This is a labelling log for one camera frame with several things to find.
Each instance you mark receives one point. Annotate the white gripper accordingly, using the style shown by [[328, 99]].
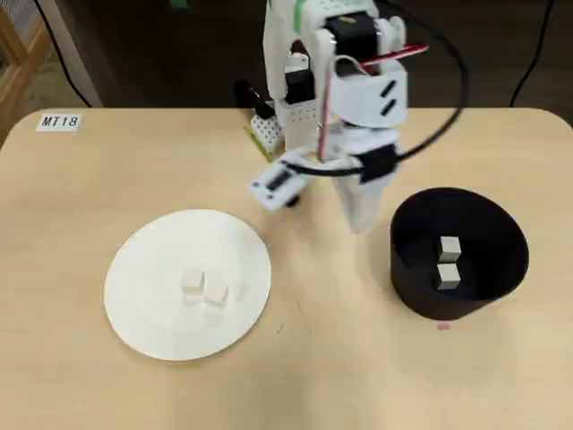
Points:
[[363, 197]]

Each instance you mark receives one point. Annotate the white cube block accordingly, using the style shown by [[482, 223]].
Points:
[[449, 247], [216, 293], [447, 274], [192, 282]]

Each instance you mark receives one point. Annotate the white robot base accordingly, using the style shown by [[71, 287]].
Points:
[[300, 125]]

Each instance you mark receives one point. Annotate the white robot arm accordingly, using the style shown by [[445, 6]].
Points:
[[277, 45]]

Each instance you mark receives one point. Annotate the black round pot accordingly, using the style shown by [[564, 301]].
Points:
[[492, 215]]

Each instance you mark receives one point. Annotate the white round plate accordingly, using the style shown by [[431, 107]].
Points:
[[156, 313]]

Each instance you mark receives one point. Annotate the pink tape mark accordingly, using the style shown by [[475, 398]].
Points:
[[443, 326]]

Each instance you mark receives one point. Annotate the black table clamp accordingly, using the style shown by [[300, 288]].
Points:
[[245, 92]]

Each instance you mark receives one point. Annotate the green tape strip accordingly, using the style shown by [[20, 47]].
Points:
[[300, 13]]

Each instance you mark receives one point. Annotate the green tape piece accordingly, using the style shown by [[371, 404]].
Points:
[[179, 3]]

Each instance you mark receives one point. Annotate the white MT18 label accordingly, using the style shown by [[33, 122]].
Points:
[[58, 122]]

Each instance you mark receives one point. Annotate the wooden shelf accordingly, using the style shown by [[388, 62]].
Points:
[[18, 58]]

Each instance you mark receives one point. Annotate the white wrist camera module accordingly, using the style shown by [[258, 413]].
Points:
[[279, 183]]

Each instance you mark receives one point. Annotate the green base bracket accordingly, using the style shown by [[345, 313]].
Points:
[[257, 143]]

